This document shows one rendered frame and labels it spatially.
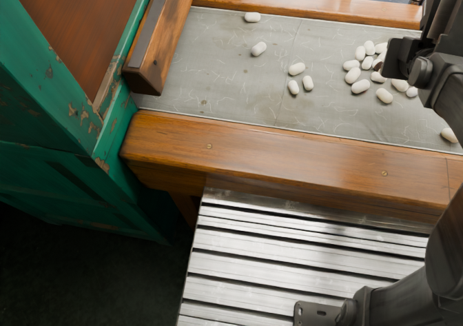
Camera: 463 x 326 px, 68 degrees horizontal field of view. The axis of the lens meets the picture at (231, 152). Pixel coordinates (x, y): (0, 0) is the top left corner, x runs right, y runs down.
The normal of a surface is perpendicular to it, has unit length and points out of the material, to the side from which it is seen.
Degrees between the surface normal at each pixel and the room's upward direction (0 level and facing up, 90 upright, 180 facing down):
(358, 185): 0
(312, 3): 0
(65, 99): 90
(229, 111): 0
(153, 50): 67
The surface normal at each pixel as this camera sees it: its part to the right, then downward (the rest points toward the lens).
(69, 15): 0.98, 0.15
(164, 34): 0.89, -0.02
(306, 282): -0.04, -0.43
